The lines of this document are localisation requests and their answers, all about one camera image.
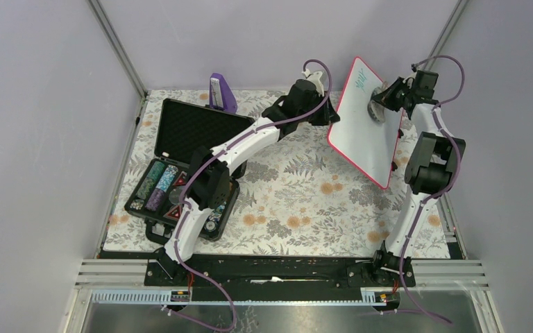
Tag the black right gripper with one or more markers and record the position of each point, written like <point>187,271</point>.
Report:
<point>384,97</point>

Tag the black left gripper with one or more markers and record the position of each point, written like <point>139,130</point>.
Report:
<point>328,114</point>

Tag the grey round scrubber pad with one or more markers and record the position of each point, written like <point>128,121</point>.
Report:
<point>376,110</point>

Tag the pink framed whiteboard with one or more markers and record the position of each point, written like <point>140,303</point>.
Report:
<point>368,145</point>

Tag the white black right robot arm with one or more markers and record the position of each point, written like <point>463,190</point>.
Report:
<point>430,172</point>

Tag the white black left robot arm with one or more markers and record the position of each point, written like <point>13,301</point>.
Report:
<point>210,171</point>

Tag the floral table mat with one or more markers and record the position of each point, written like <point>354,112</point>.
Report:
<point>297,197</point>

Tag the purple metronome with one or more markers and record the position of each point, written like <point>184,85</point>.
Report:
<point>221,96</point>

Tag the black poker chip case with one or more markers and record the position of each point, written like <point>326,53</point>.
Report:
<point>183,127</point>

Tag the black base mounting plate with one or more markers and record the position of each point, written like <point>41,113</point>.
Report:
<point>274,278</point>

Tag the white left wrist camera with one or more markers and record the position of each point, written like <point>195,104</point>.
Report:
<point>318,78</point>

